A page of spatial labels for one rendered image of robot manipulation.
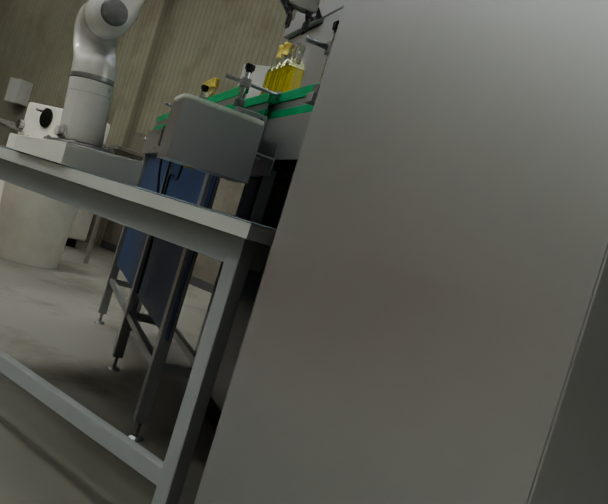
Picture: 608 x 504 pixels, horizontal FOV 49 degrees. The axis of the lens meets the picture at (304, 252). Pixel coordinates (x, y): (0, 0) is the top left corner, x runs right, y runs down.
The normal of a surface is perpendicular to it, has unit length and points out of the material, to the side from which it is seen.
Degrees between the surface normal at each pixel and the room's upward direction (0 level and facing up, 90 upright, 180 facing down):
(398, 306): 90
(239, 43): 90
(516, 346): 90
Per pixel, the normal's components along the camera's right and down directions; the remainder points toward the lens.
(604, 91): -0.89, -0.26
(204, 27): -0.58, -0.16
